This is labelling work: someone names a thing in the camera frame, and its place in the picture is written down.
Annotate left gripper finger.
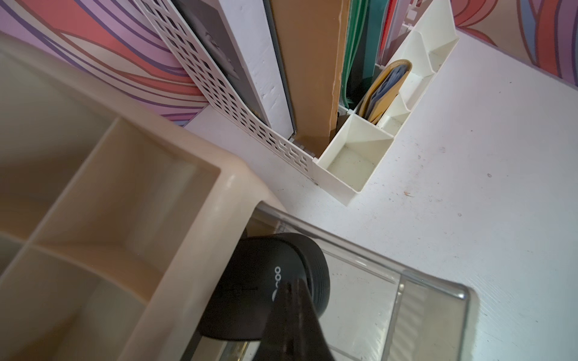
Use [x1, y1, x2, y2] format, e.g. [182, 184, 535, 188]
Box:
[253, 278, 334, 361]

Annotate transparent top drawer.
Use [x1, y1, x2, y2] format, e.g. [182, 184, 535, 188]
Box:
[183, 204, 477, 360]

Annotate beige drawer organizer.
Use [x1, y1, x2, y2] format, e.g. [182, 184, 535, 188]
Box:
[1, 35, 280, 360]

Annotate white file rack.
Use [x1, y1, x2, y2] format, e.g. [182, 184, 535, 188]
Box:
[138, 1, 458, 204]

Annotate brown cardboard folder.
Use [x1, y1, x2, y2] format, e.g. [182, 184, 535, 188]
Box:
[269, 0, 351, 156]

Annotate white book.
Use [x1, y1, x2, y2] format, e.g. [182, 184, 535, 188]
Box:
[175, 0, 294, 138]

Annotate green folder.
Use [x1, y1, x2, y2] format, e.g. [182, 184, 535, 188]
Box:
[340, 0, 389, 109]

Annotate translucent grey folders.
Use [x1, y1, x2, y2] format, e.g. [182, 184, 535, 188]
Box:
[378, 0, 430, 66]

